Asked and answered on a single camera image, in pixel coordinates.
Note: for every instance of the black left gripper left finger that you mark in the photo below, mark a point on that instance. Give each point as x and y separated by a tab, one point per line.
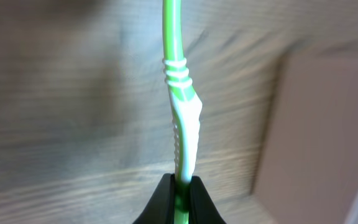
161	206

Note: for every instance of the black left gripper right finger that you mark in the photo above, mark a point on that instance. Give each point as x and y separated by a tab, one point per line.
202	210

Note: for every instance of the green white toothbrush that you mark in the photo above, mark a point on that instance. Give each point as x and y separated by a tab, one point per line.
186	108

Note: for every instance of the white cardboard box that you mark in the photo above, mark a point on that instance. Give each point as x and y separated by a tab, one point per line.
309	167

